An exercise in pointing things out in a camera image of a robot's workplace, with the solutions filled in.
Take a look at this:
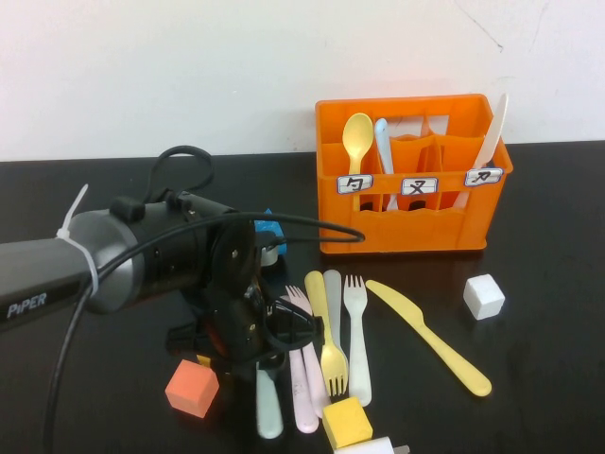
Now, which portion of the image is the long black cable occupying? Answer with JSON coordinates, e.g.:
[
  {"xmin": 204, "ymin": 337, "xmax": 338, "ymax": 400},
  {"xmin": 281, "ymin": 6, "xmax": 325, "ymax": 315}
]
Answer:
[{"xmin": 41, "ymin": 215, "xmax": 367, "ymax": 454}]

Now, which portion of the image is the white paper label fork character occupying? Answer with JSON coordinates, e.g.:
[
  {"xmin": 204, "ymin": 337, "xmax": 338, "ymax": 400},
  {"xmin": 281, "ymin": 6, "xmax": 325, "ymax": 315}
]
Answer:
[{"xmin": 400, "ymin": 176, "xmax": 440, "ymax": 197}]

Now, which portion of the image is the white zip tie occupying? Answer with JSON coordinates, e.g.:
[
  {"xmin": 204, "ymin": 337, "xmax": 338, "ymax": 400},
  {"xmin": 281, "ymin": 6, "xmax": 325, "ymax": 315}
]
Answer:
[{"xmin": 57, "ymin": 183, "xmax": 101, "ymax": 293}]

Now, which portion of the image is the pale green plastic spoon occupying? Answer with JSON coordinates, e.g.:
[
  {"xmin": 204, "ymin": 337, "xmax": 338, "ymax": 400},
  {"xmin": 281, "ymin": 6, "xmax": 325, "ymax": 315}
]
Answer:
[{"xmin": 255, "ymin": 367, "xmax": 285, "ymax": 440}]

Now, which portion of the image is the pink plastic fork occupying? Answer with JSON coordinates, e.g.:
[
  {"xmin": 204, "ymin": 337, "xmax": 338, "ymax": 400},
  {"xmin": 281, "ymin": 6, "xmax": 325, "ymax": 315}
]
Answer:
[{"xmin": 285, "ymin": 285, "xmax": 332, "ymax": 420}]

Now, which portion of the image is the pink plastic spoon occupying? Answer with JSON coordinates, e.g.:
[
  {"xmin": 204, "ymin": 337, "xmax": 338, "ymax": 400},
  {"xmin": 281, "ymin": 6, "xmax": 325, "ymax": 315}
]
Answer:
[{"xmin": 278, "ymin": 295, "xmax": 320, "ymax": 434}]

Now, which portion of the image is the white plastic fork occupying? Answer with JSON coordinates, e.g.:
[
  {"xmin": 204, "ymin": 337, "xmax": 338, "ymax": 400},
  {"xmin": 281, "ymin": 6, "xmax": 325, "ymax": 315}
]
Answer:
[{"xmin": 342, "ymin": 274, "xmax": 373, "ymax": 408}]

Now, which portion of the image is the blue cone cup clear base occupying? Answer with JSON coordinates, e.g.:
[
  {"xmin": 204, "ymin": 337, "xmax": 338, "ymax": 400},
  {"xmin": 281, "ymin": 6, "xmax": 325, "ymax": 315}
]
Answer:
[{"xmin": 253, "ymin": 207, "xmax": 288, "ymax": 256}]

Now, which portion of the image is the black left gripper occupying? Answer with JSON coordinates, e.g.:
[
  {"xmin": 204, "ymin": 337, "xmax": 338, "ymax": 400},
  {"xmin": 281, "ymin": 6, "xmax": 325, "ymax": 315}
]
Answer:
[{"xmin": 167, "ymin": 276, "xmax": 325, "ymax": 379}]

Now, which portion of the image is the white paper label knife character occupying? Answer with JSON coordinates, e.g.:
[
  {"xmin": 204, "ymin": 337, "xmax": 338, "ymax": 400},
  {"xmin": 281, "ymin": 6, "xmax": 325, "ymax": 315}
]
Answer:
[{"xmin": 463, "ymin": 166, "xmax": 505, "ymax": 187}]

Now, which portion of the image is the white paper label spoon character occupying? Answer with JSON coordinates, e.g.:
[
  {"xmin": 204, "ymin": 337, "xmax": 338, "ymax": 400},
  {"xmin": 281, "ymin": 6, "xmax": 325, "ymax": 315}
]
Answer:
[{"xmin": 336, "ymin": 173, "xmax": 374, "ymax": 195}]

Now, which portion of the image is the yellow plastic spoon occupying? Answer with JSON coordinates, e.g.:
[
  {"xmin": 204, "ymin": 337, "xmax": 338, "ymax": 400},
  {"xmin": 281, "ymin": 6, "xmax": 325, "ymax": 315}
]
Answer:
[{"xmin": 341, "ymin": 112, "xmax": 375, "ymax": 177}]

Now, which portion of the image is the white foam cube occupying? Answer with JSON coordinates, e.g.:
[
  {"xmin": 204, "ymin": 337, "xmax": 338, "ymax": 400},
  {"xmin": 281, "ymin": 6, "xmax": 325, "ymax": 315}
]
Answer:
[{"xmin": 462, "ymin": 273, "xmax": 507, "ymax": 322}]

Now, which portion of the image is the yellow plastic fork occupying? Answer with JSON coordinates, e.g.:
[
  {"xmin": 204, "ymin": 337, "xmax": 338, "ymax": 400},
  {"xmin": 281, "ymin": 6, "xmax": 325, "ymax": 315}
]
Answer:
[{"xmin": 303, "ymin": 270, "xmax": 350, "ymax": 397}]

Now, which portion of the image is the orange foam cube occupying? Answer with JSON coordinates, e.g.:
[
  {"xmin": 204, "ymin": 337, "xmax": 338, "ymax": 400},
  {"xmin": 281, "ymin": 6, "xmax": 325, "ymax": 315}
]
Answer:
[{"xmin": 164, "ymin": 358, "xmax": 221, "ymax": 419}]

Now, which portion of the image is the yellow plastic knife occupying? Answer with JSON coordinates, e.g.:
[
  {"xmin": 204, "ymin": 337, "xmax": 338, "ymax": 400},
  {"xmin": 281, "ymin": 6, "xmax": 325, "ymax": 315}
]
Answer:
[{"xmin": 365, "ymin": 279, "xmax": 493, "ymax": 397}]

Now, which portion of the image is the looped black cable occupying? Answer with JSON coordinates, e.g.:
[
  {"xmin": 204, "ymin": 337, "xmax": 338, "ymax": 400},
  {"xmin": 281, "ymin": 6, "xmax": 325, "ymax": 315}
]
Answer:
[{"xmin": 149, "ymin": 145, "xmax": 215, "ymax": 202}]

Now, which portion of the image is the white plug adapter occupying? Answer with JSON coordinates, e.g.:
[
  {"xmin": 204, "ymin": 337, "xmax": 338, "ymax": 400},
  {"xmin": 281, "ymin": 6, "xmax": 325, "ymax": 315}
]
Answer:
[{"xmin": 333, "ymin": 435, "xmax": 411, "ymax": 454}]

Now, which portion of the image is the orange plastic cutlery holder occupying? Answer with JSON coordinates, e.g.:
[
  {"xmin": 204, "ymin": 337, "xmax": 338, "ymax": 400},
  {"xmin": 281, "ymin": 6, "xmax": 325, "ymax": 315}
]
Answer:
[{"xmin": 315, "ymin": 93, "xmax": 514, "ymax": 256}]

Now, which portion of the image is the grey translucent plastic knife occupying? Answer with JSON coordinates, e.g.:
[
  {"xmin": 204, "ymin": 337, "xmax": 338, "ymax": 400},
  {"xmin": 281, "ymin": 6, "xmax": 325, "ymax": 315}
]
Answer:
[{"xmin": 322, "ymin": 269, "xmax": 343, "ymax": 351}]

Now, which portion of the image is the light blue plastic utensil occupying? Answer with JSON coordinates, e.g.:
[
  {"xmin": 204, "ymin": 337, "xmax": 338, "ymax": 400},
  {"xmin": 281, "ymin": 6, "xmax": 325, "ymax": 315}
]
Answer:
[{"xmin": 374, "ymin": 117, "xmax": 401, "ymax": 212}]

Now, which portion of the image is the white plastic knife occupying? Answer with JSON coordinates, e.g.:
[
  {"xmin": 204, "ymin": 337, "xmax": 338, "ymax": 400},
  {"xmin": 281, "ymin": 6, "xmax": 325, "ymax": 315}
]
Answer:
[{"xmin": 453, "ymin": 93, "xmax": 510, "ymax": 209}]

